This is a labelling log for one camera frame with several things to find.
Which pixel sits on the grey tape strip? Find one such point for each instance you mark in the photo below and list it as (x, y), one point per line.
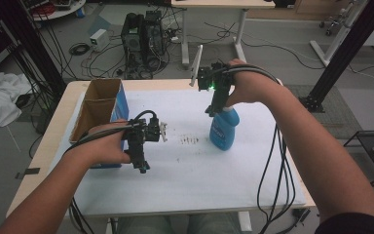
(29, 171)

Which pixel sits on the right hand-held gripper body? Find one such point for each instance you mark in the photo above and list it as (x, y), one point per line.
(216, 78)

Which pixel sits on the light wooden table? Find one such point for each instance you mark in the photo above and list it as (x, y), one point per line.
(55, 130)

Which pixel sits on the white-legged desk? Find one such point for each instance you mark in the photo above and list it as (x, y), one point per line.
(220, 3)

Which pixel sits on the office chair base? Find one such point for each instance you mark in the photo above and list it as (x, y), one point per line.
(332, 22)

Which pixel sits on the black power adapter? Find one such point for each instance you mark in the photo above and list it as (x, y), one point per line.
(300, 215)

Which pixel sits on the blue spray bottle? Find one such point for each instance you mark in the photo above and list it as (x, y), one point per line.
(223, 130)

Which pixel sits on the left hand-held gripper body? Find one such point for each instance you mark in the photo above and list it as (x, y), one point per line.
(151, 130)

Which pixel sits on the grey floor mat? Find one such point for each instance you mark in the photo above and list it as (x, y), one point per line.
(337, 110)

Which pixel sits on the round white table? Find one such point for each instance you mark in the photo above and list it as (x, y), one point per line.
(61, 12)

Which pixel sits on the person's left hand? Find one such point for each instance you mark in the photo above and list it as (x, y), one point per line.
(105, 146)

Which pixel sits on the small white box device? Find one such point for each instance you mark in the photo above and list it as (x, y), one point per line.
(99, 39)

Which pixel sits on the person's dark shirt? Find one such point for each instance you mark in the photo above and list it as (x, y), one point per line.
(354, 226)

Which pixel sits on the person's right hand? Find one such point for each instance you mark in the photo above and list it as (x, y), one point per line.
(250, 87)

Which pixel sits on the person's grey trousers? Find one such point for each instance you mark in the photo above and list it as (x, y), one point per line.
(142, 226)

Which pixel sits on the black computer tower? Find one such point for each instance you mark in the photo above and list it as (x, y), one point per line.
(154, 35)
(131, 39)

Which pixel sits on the black metal stand pole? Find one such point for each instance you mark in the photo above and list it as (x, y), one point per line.
(347, 52)

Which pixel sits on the white stand frame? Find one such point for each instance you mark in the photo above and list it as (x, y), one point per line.
(336, 35)

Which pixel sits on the cardboard box with blue sides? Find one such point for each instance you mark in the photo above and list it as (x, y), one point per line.
(97, 107)

